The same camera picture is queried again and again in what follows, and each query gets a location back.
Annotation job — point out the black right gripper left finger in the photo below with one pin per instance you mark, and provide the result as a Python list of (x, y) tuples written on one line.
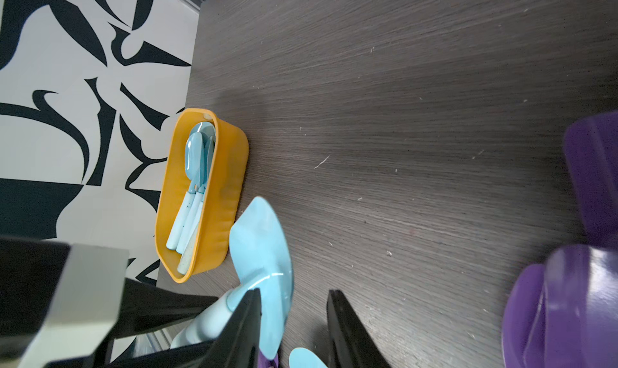
[(234, 334)]

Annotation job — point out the purple shovel pink handle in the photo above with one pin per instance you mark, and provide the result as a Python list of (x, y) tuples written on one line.
[(590, 149), (264, 362), (563, 312)]

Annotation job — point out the yellow plastic storage box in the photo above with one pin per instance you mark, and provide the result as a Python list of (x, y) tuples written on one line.
[(222, 194)]

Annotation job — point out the light blue dirty-handle shovel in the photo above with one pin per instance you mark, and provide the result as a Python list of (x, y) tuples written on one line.
[(186, 258)]

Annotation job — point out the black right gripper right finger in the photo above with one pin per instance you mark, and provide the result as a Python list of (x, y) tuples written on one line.
[(350, 344)]

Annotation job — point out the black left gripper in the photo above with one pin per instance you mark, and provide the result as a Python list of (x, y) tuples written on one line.
[(144, 309)]

